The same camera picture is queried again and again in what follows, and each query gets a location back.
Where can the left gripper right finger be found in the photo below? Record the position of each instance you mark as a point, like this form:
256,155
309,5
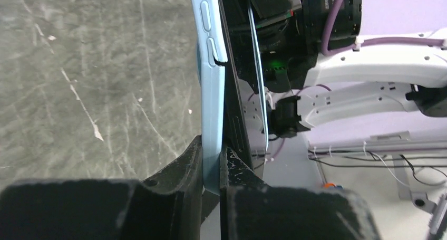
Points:
252,209

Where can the blue phone case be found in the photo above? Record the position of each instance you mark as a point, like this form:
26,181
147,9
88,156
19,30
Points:
212,56

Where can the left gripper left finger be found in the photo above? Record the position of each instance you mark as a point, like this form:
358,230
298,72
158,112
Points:
167,205

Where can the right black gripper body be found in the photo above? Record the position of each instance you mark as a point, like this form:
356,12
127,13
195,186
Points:
293,33

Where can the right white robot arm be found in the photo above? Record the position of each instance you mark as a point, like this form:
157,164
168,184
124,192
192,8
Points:
387,73

